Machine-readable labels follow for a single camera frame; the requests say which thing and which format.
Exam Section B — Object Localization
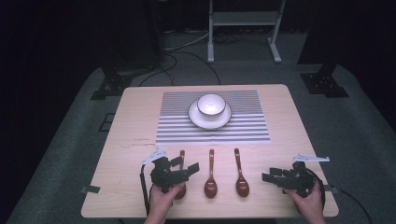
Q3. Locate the white bowl with dark rim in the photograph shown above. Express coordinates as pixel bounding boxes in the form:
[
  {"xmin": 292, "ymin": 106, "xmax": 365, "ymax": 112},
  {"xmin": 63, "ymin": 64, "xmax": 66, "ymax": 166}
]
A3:
[{"xmin": 196, "ymin": 93, "xmax": 227, "ymax": 117}]

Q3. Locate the black floor cable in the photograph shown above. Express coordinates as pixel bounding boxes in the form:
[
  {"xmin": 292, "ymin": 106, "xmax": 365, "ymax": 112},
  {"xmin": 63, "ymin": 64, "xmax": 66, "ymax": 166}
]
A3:
[{"xmin": 137, "ymin": 50, "xmax": 222, "ymax": 88}]

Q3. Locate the person's right hand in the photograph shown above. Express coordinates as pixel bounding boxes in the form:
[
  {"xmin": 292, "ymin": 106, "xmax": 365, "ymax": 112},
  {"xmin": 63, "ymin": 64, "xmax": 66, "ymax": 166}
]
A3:
[{"xmin": 284, "ymin": 180, "xmax": 326, "ymax": 217}]

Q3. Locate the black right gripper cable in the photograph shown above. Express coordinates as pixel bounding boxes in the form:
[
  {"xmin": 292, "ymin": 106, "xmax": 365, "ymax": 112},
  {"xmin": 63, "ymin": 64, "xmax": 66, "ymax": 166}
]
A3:
[{"xmin": 304, "ymin": 167, "xmax": 328, "ymax": 213}]

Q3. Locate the white metal stand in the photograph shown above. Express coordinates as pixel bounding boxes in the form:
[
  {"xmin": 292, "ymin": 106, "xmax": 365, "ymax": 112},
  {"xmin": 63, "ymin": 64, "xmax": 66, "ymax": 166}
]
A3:
[{"xmin": 206, "ymin": 0, "xmax": 287, "ymax": 64}]

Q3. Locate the black stand base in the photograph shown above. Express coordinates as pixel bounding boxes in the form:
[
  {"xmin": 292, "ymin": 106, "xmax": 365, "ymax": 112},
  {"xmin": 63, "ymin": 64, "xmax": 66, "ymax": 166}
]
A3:
[
  {"xmin": 90, "ymin": 65, "xmax": 134, "ymax": 102},
  {"xmin": 300, "ymin": 62, "xmax": 350, "ymax": 99}
]

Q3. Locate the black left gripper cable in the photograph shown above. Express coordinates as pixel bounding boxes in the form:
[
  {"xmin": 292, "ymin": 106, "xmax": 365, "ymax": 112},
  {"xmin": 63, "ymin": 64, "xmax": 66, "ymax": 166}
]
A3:
[{"xmin": 139, "ymin": 163, "xmax": 154, "ymax": 217}]

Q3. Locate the reddish-brown spoon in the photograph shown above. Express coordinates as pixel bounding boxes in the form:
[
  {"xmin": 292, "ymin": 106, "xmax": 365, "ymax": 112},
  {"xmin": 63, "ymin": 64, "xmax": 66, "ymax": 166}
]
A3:
[
  {"xmin": 233, "ymin": 147, "xmax": 250, "ymax": 198},
  {"xmin": 174, "ymin": 149, "xmax": 188, "ymax": 201},
  {"xmin": 204, "ymin": 148, "xmax": 219, "ymax": 199}
]

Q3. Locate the white plate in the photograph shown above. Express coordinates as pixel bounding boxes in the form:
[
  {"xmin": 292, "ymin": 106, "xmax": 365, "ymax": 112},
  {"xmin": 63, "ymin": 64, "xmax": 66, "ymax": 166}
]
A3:
[{"xmin": 188, "ymin": 99, "xmax": 233, "ymax": 131}]

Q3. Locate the white floor cable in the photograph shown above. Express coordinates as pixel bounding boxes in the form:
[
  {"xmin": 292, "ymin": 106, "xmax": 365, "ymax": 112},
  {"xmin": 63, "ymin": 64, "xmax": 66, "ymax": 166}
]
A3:
[{"xmin": 164, "ymin": 30, "xmax": 210, "ymax": 52}]

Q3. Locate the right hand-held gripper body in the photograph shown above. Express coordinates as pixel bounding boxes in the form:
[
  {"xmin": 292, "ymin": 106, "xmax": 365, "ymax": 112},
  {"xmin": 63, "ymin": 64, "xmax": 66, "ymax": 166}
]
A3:
[{"xmin": 277, "ymin": 153, "xmax": 331, "ymax": 198}]

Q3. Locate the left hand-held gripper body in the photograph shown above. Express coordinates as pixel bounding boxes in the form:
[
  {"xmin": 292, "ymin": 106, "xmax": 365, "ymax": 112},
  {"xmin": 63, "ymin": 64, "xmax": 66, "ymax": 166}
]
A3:
[{"xmin": 142, "ymin": 148, "xmax": 191, "ymax": 194}]

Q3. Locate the black floor tape frame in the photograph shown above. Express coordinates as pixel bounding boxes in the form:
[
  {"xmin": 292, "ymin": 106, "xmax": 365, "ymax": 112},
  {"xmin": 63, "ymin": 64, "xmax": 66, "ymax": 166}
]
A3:
[{"xmin": 98, "ymin": 112, "xmax": 117, "ymax": 133}]

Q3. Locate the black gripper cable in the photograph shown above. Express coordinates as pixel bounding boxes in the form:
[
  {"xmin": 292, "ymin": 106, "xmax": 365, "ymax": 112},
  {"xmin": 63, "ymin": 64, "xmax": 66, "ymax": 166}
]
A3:
[
  {"xmin": 304, "ymin": 167, "xmax": 328, "ymax": 213},
  {"xmin": 139, "ymin": 163, "xmax": 154, "ymax": 217}
]

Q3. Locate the person's left hand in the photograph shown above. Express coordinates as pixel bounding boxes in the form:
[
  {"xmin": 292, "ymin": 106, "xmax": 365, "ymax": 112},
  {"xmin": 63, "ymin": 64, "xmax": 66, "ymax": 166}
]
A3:
[{"xmin": 147, "ymin": 182, "xmax": 187, "ymax": 219}]

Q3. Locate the striped placemat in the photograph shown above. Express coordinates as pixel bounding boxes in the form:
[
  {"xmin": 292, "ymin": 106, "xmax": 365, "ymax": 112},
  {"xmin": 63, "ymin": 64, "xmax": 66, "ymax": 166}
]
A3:
[{"xmin": 155, "ymin": 90, "xmax": 272, "ymax": 145}]

